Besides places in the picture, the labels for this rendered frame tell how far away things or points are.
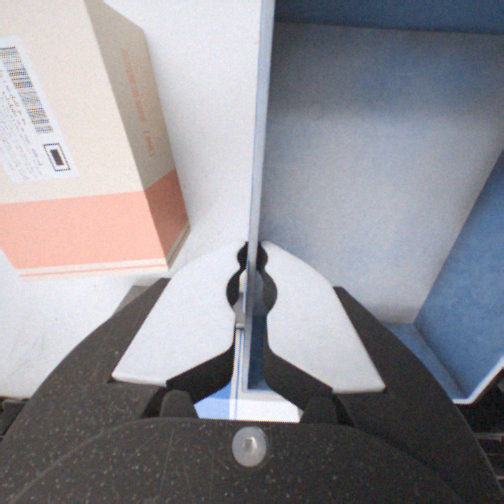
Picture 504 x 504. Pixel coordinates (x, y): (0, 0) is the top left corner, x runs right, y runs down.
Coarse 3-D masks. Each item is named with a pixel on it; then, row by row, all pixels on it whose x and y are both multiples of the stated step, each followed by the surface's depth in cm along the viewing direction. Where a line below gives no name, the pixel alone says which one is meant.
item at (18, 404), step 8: (8, 400) 39; (16, 400) 40; (24, 400) 41; (8, 408) 39; (16, 408) 39; (0, 416) 38; (8, 416) 38; (16, 416) 38; (0, 424) 38; (8, 424) 37; (0, 432) 37; (0, 440) 36
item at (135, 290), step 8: (136, 288) 29; (144, 288) 29; (128, 296) 28; (136, 296) 28; (240, 296) 29; (120, 304) 27; (240, 304) 28; (240, 312) 27; (240, 320) 26; (240, 328) 32
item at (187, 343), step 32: (224, 256) 11; (192, 288) 9; (224, 288) 9; (160, 320) 7; (192, 320) 7; (224, 320) 7; (128, 352) 6; (160, 352) 6; (192, 352) 6; (224, 352) 6; (160, 384) 6; (192, 384) 6; (224, 384) 7
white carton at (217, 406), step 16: (240, 336) 31; (240, 352) 29; (240, 368) 27; (240, 384) 26; (208, 400) 25; (224, 400) 25; (240, 400) 25; (256, 400) 25; (272, 400) 25; (208, 416) 26; (224, 416) 26; (240, 416) 26; (256, 416) 26; (272, 416) 26; (288, 416) 26
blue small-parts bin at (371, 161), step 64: (320, 0) 9; (384, 0) 9; (448, 0) 9; (320, 64) 13; (384, 64) 13; (448, 64) 13; (256, 128) 9; (320, 128) 14; (384, 128) 14; (448, 128) 14; (256, 192) 10; (320, 192) 16; (384, 192) 16; (448, 192) 16; (256, 256) 11; (320, 256) 19; (384, 256) 19; (448, 256) 18; (256, 320) 21; (384, 320) 22; (448, 320) 18; (256, 384) 16; (448, 384) 17
